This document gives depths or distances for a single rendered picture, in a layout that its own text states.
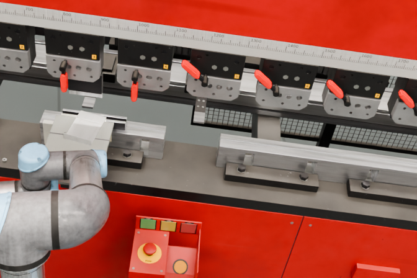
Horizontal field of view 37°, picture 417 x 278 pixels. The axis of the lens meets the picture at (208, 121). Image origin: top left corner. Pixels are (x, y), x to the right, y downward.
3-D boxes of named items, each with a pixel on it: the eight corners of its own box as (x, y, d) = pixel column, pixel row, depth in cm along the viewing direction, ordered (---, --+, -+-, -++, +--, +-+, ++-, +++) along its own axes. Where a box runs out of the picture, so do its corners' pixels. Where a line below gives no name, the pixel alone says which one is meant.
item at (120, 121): (61, 121, 193) (61, 115, 191) (63, 115, 196) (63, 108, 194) (125, 130, 194) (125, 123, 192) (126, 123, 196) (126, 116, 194)
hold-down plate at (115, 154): (46, 157, 195) (45, 150, 193) (50, 144, 199) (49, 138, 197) (141, 169, 196) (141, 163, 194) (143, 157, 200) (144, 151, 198)
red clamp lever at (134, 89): (130, 102, 177) (131, 76, 170) (132, 93, 180) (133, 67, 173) (136, 103, 177) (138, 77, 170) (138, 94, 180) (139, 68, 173)
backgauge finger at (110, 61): (68, 108, 196) (67, 97, 193) (85, 58, 215) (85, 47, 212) (106, 113, 196) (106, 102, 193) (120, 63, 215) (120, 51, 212)
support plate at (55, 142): (33, 180, 173) (32, 178, 172) (56, 116, 192) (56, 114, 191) (97, 188, 173) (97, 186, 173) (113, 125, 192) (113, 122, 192)
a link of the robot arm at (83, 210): (116, 197, 117) (105, 138, 164) (57, 201, 115) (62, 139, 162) (118, 255, 119) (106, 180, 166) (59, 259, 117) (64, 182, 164)
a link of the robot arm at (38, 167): (62, 139, 158) (64, 169, 166) (17, 140, 156) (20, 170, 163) (62, 161, 153) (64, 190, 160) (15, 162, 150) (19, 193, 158)
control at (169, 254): (127, 293, 188) (129, 259, 175) (134, 249, 199) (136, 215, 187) (192, 300, 189) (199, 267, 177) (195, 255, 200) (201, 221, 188)
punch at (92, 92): (68, 95, 186) (67, 71, 180) (70, 91, 188) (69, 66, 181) (101, 100, 187) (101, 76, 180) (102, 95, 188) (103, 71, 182)
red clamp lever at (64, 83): (60, 93, 176) (58, 66, 169) (63, 84, 179) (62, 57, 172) (66, 94, 176) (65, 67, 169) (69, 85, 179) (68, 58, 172)
